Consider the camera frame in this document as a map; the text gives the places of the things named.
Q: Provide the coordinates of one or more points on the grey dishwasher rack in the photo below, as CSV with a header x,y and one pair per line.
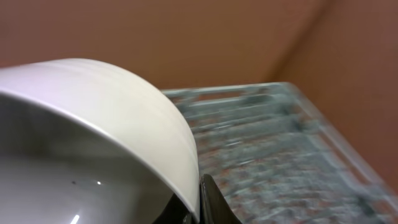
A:
x,y
276,159

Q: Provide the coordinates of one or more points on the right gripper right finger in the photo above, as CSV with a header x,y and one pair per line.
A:
x,y
214,209

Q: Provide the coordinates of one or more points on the grey bowl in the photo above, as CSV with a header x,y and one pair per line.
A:
x,y
84,141

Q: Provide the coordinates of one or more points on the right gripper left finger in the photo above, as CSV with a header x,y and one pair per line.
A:
x,y
175,212

